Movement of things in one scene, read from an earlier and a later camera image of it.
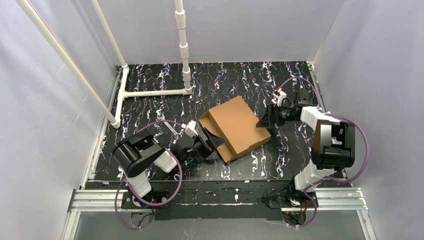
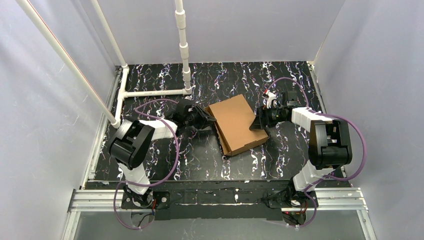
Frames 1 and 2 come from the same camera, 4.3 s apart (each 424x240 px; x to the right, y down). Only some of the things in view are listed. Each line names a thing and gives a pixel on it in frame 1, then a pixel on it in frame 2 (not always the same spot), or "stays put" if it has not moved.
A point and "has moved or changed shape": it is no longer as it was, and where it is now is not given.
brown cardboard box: (235, 123) has moved or changed shape
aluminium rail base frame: (345, 195) stays put
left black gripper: (205, 140) -> (197, 116)
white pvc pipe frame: (115, 118) stays put
